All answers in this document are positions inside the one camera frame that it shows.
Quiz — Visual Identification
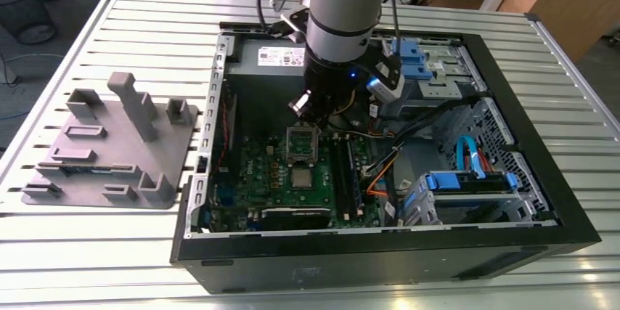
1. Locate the green RAM stick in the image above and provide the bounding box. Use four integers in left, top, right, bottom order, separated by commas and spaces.
37, 162, 136, 177

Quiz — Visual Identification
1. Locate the silver drive cage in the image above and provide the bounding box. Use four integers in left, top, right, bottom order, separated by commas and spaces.
377, 38, 488, 118

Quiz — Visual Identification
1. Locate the green motherboard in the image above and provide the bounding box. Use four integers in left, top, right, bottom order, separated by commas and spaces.
206, 121, 384, 231

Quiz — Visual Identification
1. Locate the CPU socket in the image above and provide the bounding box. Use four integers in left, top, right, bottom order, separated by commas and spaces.
288, 165, 317, 192

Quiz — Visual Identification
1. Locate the silver camera on black bracket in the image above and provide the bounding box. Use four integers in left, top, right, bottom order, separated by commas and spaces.
360, 39, 406, 103

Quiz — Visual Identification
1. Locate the hard disk in blue carrier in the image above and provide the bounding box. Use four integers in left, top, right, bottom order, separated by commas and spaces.
425, 172, 517, 195

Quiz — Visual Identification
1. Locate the black PC case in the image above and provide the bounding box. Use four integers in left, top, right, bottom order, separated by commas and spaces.
168, 21, 604, 295

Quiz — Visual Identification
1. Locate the black wire bundle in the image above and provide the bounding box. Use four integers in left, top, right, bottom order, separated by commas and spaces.
362, 96, 485, 180

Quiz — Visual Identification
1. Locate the black graphics card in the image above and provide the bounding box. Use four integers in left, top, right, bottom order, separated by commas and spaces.
260, 205, 334, 230

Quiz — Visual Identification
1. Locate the black RAM slot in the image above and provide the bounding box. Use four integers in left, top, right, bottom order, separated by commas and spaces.
344, 132, 365, 217
330, 132, 350, 221

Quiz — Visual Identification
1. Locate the grey parts rack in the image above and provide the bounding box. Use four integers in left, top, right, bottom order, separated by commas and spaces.
20, 71, 200, 211

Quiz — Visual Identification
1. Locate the silver CPU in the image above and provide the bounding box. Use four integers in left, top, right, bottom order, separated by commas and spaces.
292, 168, 316, 190

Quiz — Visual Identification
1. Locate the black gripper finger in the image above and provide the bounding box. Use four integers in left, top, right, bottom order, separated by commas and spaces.
288, 90, 318, 124
313, 101, 341, 131

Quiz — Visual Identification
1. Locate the grey power supply unit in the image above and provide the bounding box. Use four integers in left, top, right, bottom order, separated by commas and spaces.
225, 38, 310, 128

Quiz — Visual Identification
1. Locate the metal socket cover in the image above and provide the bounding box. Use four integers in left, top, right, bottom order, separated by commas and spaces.
285, 123, 321, 164

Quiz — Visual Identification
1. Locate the wooden cabinet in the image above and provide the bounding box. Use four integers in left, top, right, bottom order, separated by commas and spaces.
526, 0, 620, 63

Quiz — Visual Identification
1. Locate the blue expansion slot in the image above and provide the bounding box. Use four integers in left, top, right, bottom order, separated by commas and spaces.
216, 184, 238, 206

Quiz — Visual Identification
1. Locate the orange wire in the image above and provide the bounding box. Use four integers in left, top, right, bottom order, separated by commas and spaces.
365, 163, 396, 199

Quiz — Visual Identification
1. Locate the blue drive carrier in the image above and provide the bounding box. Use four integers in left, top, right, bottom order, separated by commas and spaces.
392, 39, 434, 81

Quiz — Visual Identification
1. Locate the grey camera on black bracket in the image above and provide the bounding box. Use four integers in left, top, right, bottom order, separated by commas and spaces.
278, 7, 310, 45

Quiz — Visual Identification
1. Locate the yellow wire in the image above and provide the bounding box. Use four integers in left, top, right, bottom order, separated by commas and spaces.
333, 86, 358, 118

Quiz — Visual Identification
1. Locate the blue flat wire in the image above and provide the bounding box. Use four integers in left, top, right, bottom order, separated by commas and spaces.
456, 135, 488, 180

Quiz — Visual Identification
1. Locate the silver disk bay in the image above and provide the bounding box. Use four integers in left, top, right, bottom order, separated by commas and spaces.
420, 170, 553, 226

